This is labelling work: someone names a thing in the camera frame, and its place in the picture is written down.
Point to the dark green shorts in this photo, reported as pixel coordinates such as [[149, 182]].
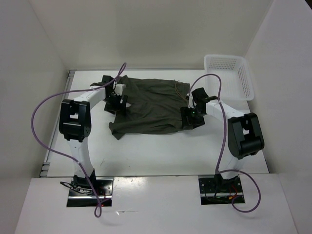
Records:
[[154, 107]]

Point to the white perforated plastic basket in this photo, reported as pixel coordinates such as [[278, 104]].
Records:
[[235, 77]]

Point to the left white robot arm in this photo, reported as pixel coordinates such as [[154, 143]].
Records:
[[75, 125]]

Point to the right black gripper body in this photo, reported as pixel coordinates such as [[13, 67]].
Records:
[[195, 117]]

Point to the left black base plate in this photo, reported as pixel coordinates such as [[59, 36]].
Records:
[[84, 197]]

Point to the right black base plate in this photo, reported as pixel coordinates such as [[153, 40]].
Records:
[[216, 190]]

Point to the aluminium table edge rail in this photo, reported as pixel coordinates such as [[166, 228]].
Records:
[[46, 162]]

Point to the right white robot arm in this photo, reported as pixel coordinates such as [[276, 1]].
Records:
[[242, 135]]

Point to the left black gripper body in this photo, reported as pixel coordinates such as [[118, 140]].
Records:
[[112, 103]]

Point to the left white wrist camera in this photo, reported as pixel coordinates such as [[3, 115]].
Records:
[[119, 88]]

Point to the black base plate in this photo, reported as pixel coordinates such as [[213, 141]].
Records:
[[216, 190], [84, 197]]

